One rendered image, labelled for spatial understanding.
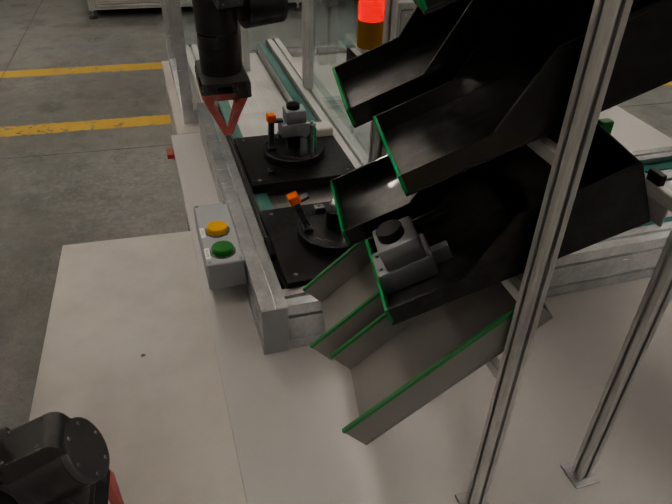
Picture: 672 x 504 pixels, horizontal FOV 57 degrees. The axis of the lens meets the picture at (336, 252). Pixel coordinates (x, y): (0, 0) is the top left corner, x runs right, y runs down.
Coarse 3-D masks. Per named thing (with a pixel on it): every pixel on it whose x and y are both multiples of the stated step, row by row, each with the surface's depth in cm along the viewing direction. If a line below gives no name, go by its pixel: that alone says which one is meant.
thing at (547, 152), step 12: (528, 144) 58; (540, 144) 56; (552, 144) 55; (540, 156) 56; (552, 156) 55; (648, 180) 67; (648, 192) 67; (660, 192) 65; (516, 276) 66; (516, 288) 64; (516, 300) 64
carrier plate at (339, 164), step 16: (240, 144) 147; (256, 144) 147; (336, 144) 148; (240, 160) 144; (256, 160) 141; (336, 160) 142; (256, 176) 135; (272, 176) 135; (288, 176) 135; (304, 176) 135; (320, 176) 135; (336, 176) 136; (256, 192) 132
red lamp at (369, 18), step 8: (360, 0) 112; (368, 0) 111; (376, 0) 111; (384, 0) 112; (360, 8) 112; (368, 8) 111; (376, 8) 111; (384, 8) 113; (360, 16) 113; (368, 16) 112; (376, 16) 112
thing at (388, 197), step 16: (384, 160) 85; (352, 176) 86; (368, 176) 86; (384, 176) 85; (336, 192) 85; (352, 192) 85; (368, 192) 84; (384, 192) 82; (400, 192) 81; (416, 192) 74; (432, 192) 74; (336, 208) 80; (352, 208) 82; (368, 208) 81; (384, 208) 79; (400, 208) 75; (416, 208) 75; (432, 208) 75; (352, 224) 80; (368, 224) 75; (352, 240) 77
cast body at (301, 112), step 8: (288, 104) 136; (296, 104) 136; (288, 112) 135; (296, 112) 135; (304, 112) 136; (288, 120) 136; (296, 120) 136; (304, 120) 137; (280, 128) 138; (288, 128) 137; (296, 128) 137; (304, 128) 138; (288, 136) 138
